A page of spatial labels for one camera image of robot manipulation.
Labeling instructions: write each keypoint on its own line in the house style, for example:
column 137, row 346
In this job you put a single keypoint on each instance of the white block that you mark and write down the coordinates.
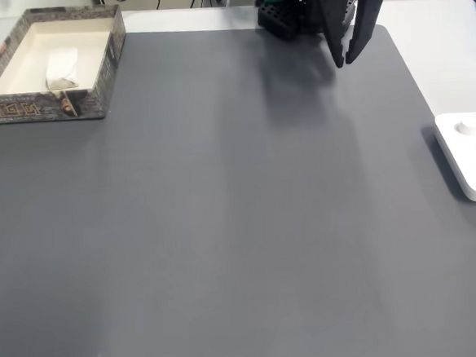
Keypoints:
column 62, row 66

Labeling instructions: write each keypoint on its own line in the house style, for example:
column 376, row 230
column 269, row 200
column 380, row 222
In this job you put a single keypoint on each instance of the patterned cardboard box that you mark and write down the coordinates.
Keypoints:
column 12, row 104

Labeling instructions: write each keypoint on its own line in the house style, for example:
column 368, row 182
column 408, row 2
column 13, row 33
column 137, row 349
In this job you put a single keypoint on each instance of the white tray with round dimples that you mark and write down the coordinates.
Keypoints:
column 473, row 154

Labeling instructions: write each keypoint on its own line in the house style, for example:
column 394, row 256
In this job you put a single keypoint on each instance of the grey table mat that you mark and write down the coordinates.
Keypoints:
column 184, row 231

